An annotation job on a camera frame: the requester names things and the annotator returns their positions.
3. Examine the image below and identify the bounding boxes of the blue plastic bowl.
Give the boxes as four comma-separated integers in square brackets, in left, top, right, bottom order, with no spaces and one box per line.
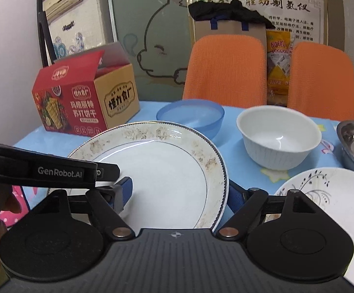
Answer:
[156,99,226,140]

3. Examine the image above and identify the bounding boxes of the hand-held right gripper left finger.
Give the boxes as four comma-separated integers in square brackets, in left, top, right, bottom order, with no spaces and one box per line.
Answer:
[47,176,135,240]

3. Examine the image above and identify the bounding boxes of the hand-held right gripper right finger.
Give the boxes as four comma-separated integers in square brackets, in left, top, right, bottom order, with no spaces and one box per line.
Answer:
[215,179,322,240]

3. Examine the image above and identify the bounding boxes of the orange chair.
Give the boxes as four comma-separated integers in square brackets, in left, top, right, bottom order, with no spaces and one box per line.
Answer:
[287,42,354,122]
[182,34,268,109]

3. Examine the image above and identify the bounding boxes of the yellow plastic packet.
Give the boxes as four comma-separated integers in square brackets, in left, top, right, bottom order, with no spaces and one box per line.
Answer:
[265,30,296,107]

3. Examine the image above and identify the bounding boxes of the wall poster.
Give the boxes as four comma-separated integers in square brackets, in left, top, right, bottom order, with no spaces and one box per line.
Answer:
[185,0,329,46]

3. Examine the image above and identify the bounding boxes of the large gold floral rim plate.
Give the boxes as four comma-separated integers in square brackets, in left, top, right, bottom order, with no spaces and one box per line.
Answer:
[47,121,230,233]

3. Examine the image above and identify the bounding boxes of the brown paper bag blue handles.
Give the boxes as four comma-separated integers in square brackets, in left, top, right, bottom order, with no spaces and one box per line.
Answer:
[193,18,268,45]

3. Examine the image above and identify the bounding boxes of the person's left hand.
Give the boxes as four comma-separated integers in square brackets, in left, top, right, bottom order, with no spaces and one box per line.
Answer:
[0,187,23,283]

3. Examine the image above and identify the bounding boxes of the black cloth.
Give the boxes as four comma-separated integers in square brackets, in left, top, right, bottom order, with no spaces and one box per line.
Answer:
[187,0,276,29]

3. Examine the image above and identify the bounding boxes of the red cardboard box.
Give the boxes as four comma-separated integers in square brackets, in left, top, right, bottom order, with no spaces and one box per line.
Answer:
[32,41,141,137]

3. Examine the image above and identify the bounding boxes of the white plate black floral print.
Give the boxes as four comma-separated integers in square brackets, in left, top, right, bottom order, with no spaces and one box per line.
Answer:
[273,167,354,242]

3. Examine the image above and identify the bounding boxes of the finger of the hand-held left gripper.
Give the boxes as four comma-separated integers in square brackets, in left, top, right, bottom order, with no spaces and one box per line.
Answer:
[96,163,120,184]

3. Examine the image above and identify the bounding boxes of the cat outline window decal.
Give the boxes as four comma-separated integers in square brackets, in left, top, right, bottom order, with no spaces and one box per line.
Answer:
[123,0,193,86]

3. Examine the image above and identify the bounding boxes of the white ribbed ceramic bowl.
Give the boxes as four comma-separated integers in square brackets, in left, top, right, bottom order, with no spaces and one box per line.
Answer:
[236,105,322,171]

